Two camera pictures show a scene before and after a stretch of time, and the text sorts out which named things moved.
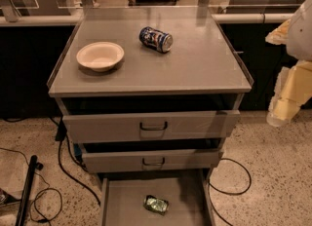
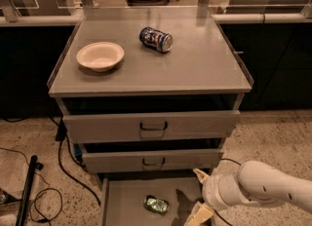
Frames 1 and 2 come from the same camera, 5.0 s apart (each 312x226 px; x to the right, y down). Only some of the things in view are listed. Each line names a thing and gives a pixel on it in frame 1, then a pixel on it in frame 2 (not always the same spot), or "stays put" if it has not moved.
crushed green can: x=155 y=204 stays put
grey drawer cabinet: x=150 y=95 stays put
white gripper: x=300 y=36 → x=211 y=190
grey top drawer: x=146 y=119 stays put
